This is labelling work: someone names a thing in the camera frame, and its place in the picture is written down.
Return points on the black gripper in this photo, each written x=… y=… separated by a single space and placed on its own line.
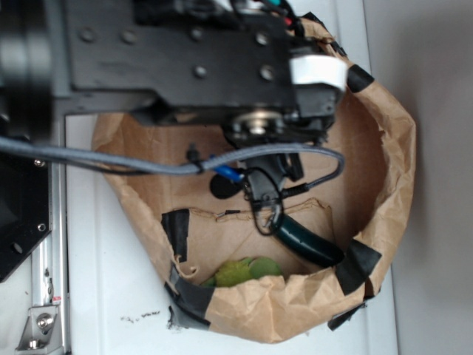
x=200 y=63

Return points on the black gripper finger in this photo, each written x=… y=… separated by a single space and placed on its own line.
x=265 y=178

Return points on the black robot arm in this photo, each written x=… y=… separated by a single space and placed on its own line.
x=36 y=90

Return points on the dark green toy cucumber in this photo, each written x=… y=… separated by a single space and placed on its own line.
x=306 y=243

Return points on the green toy lettuce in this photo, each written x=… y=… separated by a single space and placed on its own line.
x=235 y=272

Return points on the brown paper bag bin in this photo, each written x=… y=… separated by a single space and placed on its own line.
x=188 y=233

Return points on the aluminium extrusion rail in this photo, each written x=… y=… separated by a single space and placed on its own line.
x=50 y=259

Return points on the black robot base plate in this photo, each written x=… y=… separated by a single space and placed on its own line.
x=25 y=203

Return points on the metal corner bracket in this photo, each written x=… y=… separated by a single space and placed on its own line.
x=42 y=331

